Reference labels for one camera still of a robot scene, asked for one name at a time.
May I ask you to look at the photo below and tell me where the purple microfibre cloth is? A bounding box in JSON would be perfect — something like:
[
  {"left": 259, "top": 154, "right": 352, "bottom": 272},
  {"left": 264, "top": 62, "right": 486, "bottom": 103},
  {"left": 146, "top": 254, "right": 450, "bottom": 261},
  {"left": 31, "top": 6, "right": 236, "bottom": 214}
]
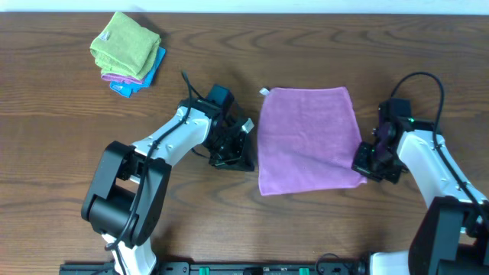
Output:
[{"left": 257, "top": 86, "right": 367, "bottom": 196}]

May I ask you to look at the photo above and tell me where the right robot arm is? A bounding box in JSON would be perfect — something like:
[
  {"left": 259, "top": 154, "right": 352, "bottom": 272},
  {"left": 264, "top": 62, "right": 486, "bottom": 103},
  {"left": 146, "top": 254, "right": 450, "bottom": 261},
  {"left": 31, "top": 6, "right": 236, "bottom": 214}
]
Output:
[{"left": 352, "top": 117, "right": 488, "bottom": 274}]

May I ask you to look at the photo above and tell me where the purple folded cloth in stack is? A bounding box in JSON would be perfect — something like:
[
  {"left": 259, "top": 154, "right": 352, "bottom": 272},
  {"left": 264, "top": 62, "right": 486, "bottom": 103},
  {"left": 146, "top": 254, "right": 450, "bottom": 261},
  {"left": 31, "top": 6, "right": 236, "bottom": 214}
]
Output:
[{"left": 101, "top": 73, "right": 146, "bottom": 84}]

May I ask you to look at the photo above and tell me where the green folded cloth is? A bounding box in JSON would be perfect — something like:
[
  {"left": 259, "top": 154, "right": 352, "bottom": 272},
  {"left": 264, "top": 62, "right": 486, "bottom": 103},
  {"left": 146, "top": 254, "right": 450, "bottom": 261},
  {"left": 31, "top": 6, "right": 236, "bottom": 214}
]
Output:
[{"left": 89, "top": 11, "right": 161, "bottom": 80}]

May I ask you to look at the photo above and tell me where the blue folded cloth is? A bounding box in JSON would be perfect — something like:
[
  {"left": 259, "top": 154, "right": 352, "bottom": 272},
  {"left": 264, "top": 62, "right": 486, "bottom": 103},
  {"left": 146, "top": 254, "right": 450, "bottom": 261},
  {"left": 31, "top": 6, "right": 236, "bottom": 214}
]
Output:
[{"left": 109, "top": 47, "right": 166, "bottom": 98}]

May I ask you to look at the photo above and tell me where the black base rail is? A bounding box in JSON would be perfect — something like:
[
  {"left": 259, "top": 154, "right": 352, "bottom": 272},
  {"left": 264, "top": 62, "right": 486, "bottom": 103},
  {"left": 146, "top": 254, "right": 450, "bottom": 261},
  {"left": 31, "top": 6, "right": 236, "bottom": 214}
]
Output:
[{"left": 58, "top": 260, "right": 370, "bottom": 275}]

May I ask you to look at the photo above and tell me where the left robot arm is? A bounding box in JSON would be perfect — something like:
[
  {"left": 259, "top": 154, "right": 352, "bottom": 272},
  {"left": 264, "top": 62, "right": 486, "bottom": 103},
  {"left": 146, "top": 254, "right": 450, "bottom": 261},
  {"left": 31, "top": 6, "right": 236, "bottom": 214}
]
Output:
[{"left": 81, "top": 99, "right": 254, "bottom": 274}]

